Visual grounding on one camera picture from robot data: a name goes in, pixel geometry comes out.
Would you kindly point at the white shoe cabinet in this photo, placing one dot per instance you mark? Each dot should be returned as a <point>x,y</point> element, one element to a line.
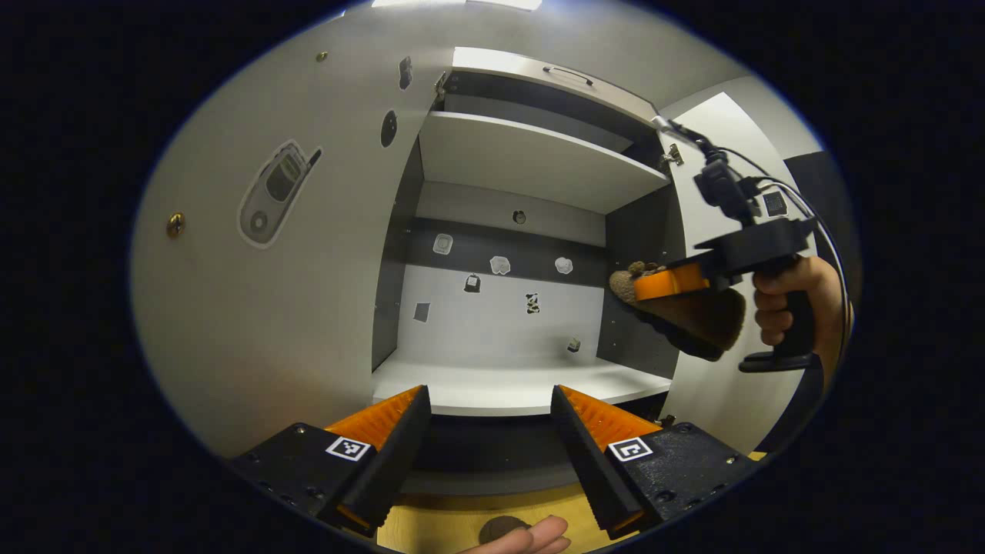
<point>500,385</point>

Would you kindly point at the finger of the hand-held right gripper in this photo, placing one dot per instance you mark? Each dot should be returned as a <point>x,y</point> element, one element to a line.
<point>669,282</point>

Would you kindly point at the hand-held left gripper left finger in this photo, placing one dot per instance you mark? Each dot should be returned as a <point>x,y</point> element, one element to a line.
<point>400,462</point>

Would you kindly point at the white cabinet door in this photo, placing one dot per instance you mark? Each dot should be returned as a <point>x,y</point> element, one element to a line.
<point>716,400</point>
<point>308,308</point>

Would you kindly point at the black backdrop cloth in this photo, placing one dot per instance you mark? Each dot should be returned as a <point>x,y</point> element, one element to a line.
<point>816,177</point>

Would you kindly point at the brown fuzzy shoe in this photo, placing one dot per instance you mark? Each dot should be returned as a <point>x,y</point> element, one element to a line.
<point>692,315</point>
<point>500,529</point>

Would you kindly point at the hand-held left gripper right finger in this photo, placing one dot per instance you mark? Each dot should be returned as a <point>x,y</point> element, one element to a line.
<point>589,462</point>

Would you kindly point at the ceiling light panel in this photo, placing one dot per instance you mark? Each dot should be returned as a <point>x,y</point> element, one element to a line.
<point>492,3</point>

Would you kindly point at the beige cabinet drawer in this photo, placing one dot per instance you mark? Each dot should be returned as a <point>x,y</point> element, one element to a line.
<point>500,63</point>

